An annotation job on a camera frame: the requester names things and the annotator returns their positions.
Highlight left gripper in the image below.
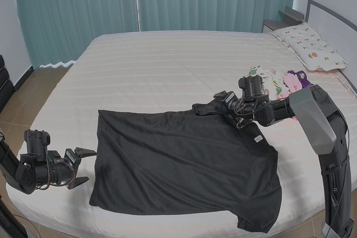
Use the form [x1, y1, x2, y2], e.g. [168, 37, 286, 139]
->
[38, 147, 98, 190]

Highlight purple garment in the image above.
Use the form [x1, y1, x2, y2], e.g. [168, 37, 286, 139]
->
[287, 70, 315, 90]

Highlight pink garment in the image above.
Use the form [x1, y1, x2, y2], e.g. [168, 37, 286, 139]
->
[275, 72, 304, 101]

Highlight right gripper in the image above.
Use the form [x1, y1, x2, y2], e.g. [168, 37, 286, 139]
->
[213, 90, 254, 121]

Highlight grey bedside table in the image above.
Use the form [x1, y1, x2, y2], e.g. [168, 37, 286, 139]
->
[263, 7, 304, 34]

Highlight black cable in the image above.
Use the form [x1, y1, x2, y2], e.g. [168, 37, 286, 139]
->
[11, 213, 38, 238]

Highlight bed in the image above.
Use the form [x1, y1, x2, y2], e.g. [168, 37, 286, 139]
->
[6, 0, 357, 233]

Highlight black T-shirt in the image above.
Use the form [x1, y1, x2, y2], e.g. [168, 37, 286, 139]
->
[89, 100, 282, 234]

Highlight white printed pyjama top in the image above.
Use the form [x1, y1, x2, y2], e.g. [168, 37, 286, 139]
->
[242, 65, 288, 101]

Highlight white printed pillow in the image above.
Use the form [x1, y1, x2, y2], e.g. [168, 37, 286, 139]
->
[269, 22, 348, 72]

